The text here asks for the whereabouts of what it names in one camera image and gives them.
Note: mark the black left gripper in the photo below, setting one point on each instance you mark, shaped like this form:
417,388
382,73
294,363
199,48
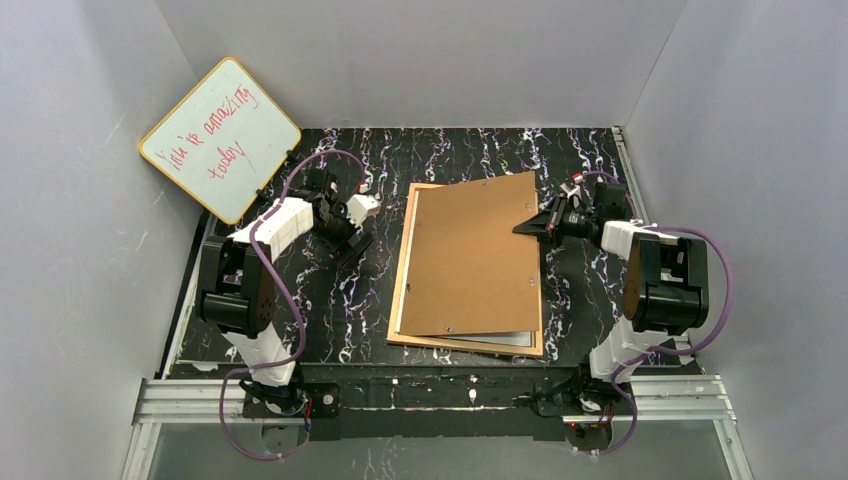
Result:
346,232

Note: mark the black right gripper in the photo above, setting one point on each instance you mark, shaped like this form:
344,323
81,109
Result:
553,220

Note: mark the wooden picture frame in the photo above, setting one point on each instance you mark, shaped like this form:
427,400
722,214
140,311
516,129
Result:
397,291

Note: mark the brown frame backing board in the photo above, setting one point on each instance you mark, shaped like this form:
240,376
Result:
470,258

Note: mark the printed colour photo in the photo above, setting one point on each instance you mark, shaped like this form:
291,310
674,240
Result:
517,343

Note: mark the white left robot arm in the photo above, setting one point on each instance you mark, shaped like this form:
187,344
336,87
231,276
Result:
235,289

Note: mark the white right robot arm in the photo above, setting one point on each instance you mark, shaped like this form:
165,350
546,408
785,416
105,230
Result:
666,286

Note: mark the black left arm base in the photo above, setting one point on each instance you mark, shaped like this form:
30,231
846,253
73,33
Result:
296,400

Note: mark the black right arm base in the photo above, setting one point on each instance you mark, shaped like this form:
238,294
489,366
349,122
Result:
574,397

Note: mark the yellow-edged whiteboard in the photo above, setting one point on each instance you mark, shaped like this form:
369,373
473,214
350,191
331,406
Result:
223,142

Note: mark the aluminium mounting rail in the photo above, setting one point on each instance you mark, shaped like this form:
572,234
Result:
682,397

